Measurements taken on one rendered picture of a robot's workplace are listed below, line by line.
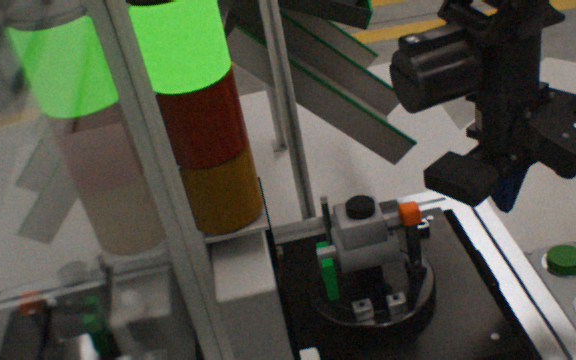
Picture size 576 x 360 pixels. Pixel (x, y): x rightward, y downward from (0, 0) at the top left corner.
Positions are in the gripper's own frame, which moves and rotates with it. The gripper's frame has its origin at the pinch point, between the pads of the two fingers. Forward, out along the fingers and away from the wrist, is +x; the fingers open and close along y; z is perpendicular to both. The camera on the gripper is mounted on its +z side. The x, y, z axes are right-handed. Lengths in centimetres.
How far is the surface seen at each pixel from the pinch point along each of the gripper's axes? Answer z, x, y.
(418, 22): -193, 109, 216
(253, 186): 2.5, -20.1, -31.2
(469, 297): -0.2, 11.3, -6.3
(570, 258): 4.8, 11.2, 4.9
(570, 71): -26, 23, 61
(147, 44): 1.1, -30.8, -34.5
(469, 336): 2.9, 11.3, -10.7
